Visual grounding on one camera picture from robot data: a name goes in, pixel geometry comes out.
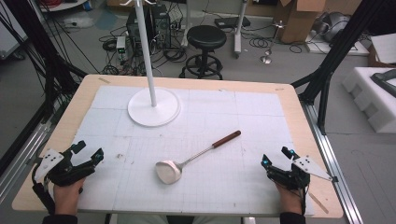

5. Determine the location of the small grey power box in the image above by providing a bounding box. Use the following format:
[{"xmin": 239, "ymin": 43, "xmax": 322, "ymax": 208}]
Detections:
[{"xmin": 115, "ymin": 35, "xmax": 127, "ymax": 62}]

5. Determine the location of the person's right hand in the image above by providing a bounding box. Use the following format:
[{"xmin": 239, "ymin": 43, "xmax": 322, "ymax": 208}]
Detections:
[{"xmin": 275, "ymin": 182, "xmax": 304, "ymax": 216}]

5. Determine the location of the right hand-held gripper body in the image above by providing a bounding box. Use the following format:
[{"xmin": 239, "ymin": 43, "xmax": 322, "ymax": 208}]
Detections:
[{"xmin": 267, "ymin": 155, "xmax": 339, "ymax": 191}]

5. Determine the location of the silver metal stand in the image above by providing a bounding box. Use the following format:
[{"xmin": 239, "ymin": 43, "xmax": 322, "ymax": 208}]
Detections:
[{"xmin": 259, "ymin": 20, "xmax": 287, "ymax": 65}]

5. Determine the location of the black computer tower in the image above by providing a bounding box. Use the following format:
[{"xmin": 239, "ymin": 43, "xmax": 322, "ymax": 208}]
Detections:
[{"xmin": 126, "ymin": 3, "xmax": 173, "ymax": 50}]

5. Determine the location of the dark grey curved part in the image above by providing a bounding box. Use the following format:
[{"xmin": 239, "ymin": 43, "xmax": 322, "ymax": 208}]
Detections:
[{"xmin": 369, "ymin": 68, "xmax": 396, "ymax": 99}]

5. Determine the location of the white foam block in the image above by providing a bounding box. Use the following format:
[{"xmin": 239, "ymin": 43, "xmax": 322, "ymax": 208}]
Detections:
[{"xmin": 341, "ymin": 66, "xmax": 396, "ymax": 135}]

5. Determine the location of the white stand with round base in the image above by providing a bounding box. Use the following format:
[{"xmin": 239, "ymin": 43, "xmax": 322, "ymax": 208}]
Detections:
[{"xmin": 119, "ymin": 0, "xmax": 182, "ymax": 128}]

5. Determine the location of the aluminium rail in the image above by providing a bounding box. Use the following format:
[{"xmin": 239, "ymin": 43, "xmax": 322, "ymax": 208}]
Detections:
[
  {"xmin": 0, "ymin": 119, "xmax": 55, "ymax": 204},
  {"xmin": 301, "ymin": 102, "xmax": 364, "ymax": 224}
]

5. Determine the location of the white box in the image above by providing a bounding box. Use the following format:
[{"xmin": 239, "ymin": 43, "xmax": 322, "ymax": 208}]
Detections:
[{"xmin": 369, "ymin": 32, "xmax": 396, "ymax": 65}]

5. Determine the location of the metal ladle with wooden handle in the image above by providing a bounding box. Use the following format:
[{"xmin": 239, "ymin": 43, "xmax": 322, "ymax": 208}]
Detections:
[{"xmin": 154, "ymin": 130, "xmax": 243, "ymax": 186}]

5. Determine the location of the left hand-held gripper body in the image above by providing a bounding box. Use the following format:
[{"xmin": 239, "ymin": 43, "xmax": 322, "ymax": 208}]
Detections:
[{"xmin": 34, "ymin": 148, "xmax": 96, "ymax": 188}]

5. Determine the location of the cardboard box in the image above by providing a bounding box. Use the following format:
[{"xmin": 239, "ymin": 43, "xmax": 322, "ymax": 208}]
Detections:
[{"xmin": 278, "ymin": 0, "xmax": 329, "ymax": 45}]

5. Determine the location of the thin wooden stick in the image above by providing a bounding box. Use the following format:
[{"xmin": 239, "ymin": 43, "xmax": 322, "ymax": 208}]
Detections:
[{"xmin": 307, "ymin": 191, "xmax": 330, "ymax": 216}]

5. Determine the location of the white board stand leg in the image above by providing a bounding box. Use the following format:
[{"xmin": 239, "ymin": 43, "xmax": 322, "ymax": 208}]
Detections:
[{"xmin": 233, "ymin": 0, "xmax": 251, "ymax": 60}]

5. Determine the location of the black round stool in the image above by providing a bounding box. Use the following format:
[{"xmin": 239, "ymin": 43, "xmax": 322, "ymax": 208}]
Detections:
[{"xmin": 178, "ymin": 24, "xmax": 228, "ymax": 81}]

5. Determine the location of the black metal frame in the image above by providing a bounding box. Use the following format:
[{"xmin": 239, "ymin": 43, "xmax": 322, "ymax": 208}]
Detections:
[
  {"xmin": 0, "ymin": 0, "xmax": 89, "ymax": 120},
  {"xmin": 290, "ymin": 0, "xmax": 388, "ymax": 136}
]

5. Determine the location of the grey round appliance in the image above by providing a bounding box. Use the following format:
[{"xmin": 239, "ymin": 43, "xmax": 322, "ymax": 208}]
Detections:
[{"xmin": 313, "ymin": 11, "xmax": 352, "ymax": 44}]

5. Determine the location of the white grid mat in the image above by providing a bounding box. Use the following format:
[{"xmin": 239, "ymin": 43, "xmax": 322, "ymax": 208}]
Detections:
[{"xmin": 72, "ymin": 85, "xmax": 316, "ymax": 217}]

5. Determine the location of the flat black device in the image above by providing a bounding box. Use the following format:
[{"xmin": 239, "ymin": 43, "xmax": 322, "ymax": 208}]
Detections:
[{"xmin": 214, "ymin": 15, "xmax": 252, "ymax": 30}]

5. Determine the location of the person's left hand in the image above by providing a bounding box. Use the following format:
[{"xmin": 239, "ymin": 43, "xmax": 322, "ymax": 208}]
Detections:
[{"xmin": 52, "ymin": 177, "xmax": 86, "ymax": 217}]

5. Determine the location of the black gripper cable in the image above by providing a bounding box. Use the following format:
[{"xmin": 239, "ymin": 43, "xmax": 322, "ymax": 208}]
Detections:
[{"xmin": 31, "ymin": 162, "xmax": 58, "ymax": 217}]

